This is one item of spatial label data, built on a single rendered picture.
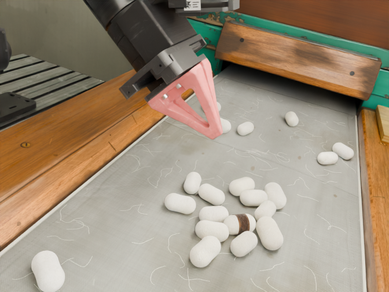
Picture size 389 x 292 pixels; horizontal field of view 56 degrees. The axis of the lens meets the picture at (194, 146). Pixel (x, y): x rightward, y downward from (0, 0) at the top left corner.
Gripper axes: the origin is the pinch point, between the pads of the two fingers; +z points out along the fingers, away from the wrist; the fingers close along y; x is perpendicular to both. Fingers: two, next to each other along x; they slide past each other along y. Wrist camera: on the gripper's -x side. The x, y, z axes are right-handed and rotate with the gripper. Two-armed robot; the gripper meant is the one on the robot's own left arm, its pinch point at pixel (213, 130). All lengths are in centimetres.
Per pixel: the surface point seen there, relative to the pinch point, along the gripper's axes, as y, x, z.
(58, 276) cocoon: -18.9, 7.7, 0.2
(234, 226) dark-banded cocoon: -6.1, 1.2, 8.2
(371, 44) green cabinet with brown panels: 42.1, -14.9, 8.8
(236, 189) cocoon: 0.3, 2.3, 7.2
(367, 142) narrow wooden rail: 22.8, -8.3, 18.1
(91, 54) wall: 129, 102, -50
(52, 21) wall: 130, 109, -76
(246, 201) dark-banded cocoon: -0.8, 1.5, 8.7
